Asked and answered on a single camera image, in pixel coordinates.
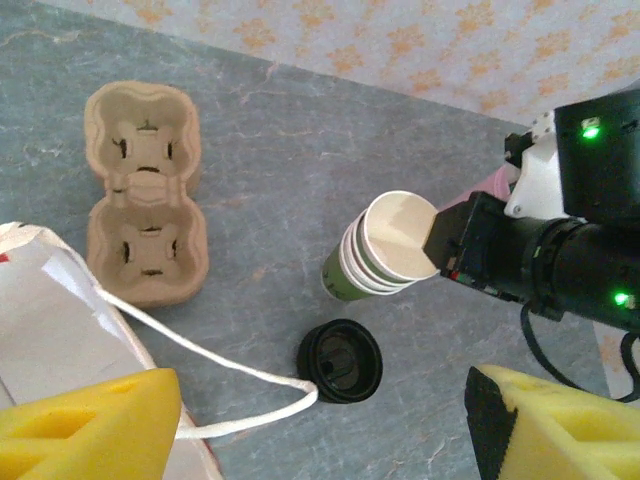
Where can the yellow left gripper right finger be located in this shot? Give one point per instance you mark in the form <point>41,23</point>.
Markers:
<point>565,440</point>

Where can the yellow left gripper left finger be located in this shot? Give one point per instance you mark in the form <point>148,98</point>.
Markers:
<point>75,435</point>

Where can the red white printed paper bag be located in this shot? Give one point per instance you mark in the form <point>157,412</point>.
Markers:
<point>50,325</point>

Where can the pink straw holder cup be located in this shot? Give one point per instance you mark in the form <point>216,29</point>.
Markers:
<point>492,186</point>

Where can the green paper cup stack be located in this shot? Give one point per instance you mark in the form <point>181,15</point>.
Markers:
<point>395,235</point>

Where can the black cup lid stack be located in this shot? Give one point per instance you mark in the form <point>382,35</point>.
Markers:
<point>342,360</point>

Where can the brown pulp cup carrier stack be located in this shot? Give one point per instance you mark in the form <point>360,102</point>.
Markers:
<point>145,200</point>

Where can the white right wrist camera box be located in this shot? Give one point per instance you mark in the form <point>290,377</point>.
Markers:
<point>542,175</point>

